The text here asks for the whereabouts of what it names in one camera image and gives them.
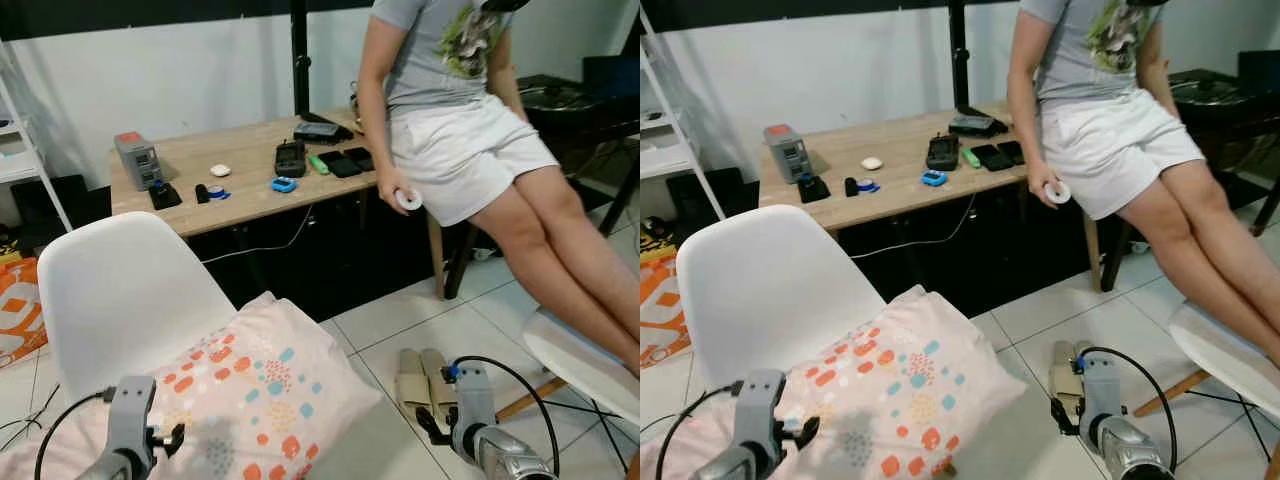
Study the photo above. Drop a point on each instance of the white tape roll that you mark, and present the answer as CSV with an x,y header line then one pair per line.
x,y
1063,186
413,192

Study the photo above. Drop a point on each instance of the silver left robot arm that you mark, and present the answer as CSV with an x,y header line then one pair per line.
x,y
735,468
115,470

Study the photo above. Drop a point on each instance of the pink patterned pillow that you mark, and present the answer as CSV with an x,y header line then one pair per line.
x,y
270,380
900,385

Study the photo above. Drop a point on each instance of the white plastic chair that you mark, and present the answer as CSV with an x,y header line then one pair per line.
x,y
760,285
120,290
580,355
1230,350

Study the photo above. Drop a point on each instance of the beige slipper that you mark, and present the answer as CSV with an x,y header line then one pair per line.
x,y
411,380
440,372
1063,375

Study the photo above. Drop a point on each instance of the orange and white bag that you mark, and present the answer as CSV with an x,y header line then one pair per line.
x,y
20,310
662,310

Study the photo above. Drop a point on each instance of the small black device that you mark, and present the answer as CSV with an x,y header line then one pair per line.
x,y
813,189
165,196

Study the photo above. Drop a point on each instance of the blue tape roll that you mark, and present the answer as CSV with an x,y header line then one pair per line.
x,y
215,193
866,186

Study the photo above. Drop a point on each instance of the white oval object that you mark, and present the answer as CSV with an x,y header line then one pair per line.
x,y
221,170
872,163

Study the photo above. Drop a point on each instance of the black phone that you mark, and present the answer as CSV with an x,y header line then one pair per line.
x,y
1013,152
340,164
992,157
360,158

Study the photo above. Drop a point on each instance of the grey box with orange top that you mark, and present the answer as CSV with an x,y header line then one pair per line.
x,y
786,152
138,160

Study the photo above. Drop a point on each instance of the small blue gadget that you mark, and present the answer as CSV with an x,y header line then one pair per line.
x,y
934,178
284,185

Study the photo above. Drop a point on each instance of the person in white shorts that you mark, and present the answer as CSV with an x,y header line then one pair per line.
x,y
1110,140
460,150

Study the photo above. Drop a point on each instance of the small green object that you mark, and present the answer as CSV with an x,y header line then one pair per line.
x,y
318,164
971,157

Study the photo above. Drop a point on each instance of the wooden desk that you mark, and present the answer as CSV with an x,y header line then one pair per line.
x,y
240,150
890,140

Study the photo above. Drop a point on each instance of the black handheld controller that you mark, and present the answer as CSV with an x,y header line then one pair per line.
x,y
290,158
942,152

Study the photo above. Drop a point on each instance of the white shelf rack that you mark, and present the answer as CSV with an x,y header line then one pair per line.
x,y
668,140
20,150

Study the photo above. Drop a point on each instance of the black table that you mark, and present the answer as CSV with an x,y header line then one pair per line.
x,y
1230,105
580,115

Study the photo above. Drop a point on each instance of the black monitor stand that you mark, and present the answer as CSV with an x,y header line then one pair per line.
x,y
300,60
959,50

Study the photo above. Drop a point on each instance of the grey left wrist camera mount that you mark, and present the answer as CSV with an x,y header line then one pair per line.
x,y
758,405
130,410

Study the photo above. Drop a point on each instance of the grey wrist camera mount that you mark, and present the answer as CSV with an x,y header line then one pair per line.
x,y
758,405
1100,385
474,395
130,410

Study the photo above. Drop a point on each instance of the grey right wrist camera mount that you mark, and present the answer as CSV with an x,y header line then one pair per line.
x,y
1100,385
474,395

